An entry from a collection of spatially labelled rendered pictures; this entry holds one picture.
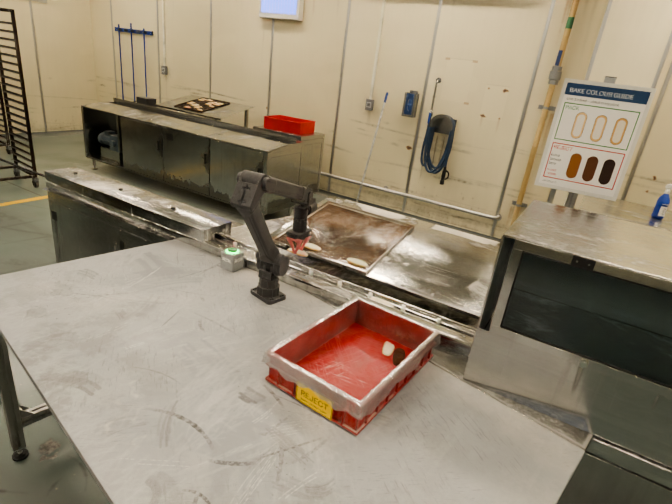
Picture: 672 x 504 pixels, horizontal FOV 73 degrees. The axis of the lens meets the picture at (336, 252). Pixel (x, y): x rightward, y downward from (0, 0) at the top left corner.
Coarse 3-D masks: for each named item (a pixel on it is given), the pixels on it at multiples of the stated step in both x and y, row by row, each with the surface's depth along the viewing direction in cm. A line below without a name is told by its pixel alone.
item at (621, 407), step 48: (528, 240) 120; (576, 240) 125; (624, 240) 130; (480, 336) 134; (528, 336) 126; (480, 384) 138; (528, 384) 130; (576, 384) 124; (624, 384) 117; (624, 432) 120
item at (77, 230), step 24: (48, 192) 262; (72, 216) 256; (96, 216) 243; (72, 240) 263; (96, 240) 250; (120, 240) 238; (144, 240) 228; (168, 240) 218; (600, 456) 126; (624, 456) 122; (576, 480) 131; (600, 480) 128; (624, 480) 124; (648, 480) 121
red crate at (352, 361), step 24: (336, 336) 154; (360, 336) 156; (384, 336) 158; (312, 360) 140; (336, 360) 142; (360, 360) 143; (384, 360) 145; (288, 384) 125; (336, 384) 131; (360, 384) 132
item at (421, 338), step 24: (336, 312) 150; (360, 312) 161; (384, 312) 155; (312, 336) 141; (408, 336) 151; (432, 336) 142; (264, 360) 126; (288, 360) 123; (408, 360) 129; (312, 384) 117; (384, 384) 118; (336, 408) 114; (360, 408) 110
